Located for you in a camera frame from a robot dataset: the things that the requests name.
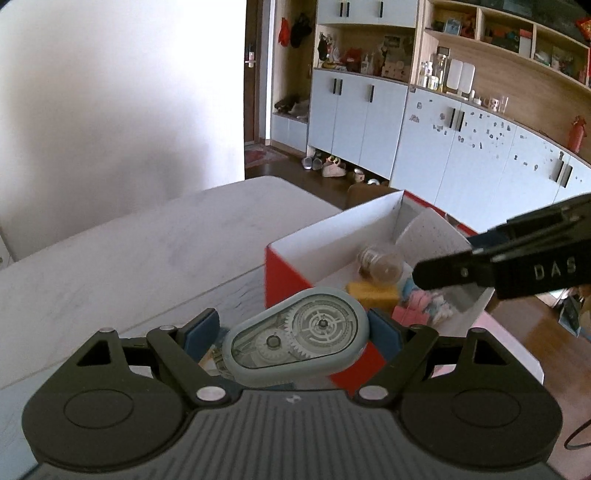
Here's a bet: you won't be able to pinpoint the wooden chair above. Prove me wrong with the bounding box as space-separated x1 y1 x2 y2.
346 184 402 209

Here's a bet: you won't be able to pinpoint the patterned doormat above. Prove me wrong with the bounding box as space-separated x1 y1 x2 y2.
244 144 289 169

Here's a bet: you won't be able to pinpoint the low shoe bench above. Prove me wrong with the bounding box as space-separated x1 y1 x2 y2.
270 111 310 153

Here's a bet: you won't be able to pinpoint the red fire extinguisher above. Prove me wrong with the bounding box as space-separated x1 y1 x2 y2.
569 115 587 152

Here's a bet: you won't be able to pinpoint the red cardboard box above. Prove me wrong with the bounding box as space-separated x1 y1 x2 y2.
264 191 546 398

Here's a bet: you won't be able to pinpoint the pink blue small toy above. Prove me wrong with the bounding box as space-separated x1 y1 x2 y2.
402 279 455 321

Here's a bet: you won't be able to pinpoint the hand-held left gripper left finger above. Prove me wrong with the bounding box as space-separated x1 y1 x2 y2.
53 308 230 408

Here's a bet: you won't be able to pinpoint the clear glass jars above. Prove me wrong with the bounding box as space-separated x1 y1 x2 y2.
418 53 448 90

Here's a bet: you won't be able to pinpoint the white containers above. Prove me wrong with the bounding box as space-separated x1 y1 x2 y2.
447 59 476 95

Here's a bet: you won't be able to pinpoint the black cable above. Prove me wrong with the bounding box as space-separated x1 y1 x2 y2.
566 415 591 450

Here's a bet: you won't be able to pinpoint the brown wooden door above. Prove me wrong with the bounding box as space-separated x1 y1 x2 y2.
244 0 273 144

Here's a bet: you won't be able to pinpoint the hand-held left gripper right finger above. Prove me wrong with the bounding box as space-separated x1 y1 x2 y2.
353 309 532 410

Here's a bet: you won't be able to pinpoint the wooden shelf unit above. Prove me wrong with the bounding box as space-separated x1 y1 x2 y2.
416 0 591 153

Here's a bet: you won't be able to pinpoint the patterned tape roll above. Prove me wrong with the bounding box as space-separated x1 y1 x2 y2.
198 346 234 380

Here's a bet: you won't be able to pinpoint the grey-blue correction tape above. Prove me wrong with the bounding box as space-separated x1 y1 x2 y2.
222 287 371 389

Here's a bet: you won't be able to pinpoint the blue-grey upper cabinet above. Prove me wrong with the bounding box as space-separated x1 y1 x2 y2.
316 0 419 28

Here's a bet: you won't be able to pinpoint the cabinet top ornaments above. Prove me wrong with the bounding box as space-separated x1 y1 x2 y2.
316 34 411 84

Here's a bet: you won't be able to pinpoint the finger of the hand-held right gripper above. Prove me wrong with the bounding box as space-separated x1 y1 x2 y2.
412 237 591 301
468 194 591 252

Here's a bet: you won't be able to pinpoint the assorted shelf items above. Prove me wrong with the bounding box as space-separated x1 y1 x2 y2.
434 0 591 86

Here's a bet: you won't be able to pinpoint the blue-grey tall cabinet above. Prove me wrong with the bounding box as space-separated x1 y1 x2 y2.
307 68 591 236

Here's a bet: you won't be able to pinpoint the yellow eraser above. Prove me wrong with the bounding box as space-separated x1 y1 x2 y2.
346 281 400 308

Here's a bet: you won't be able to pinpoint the pink binder clip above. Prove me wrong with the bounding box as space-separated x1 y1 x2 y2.
392 302 430 328

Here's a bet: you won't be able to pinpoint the black hat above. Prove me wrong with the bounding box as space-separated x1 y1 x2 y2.
290 13 312 49

